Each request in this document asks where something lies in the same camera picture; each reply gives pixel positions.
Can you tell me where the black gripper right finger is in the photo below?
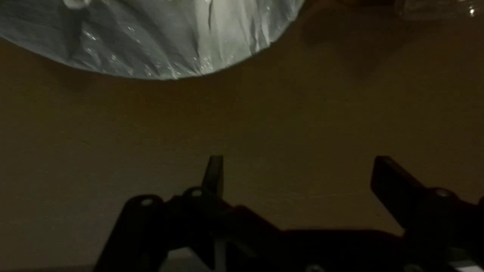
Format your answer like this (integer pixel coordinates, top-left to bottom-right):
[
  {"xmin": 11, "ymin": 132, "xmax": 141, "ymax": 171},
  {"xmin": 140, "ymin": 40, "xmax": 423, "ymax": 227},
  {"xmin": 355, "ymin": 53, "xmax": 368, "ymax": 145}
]
[{"xmin": 370, "ymin": 156, "xmax": 458, "ymax": 238}]

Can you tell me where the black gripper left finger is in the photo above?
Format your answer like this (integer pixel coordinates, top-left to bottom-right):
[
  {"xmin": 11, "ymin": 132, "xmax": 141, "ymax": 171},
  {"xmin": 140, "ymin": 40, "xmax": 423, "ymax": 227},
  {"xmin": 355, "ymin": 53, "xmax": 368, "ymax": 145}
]
[{"xmin": 182, "ymin": 156, "xmax": 223, "ymax": 200}]

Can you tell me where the bin with white liner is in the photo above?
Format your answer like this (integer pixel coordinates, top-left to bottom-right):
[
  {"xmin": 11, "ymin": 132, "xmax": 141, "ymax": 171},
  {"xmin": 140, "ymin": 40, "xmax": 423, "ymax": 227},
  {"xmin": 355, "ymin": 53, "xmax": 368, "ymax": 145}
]
[{"xmin": 0, "ymin": 0, "xmax": 305, "ymax": 80}]

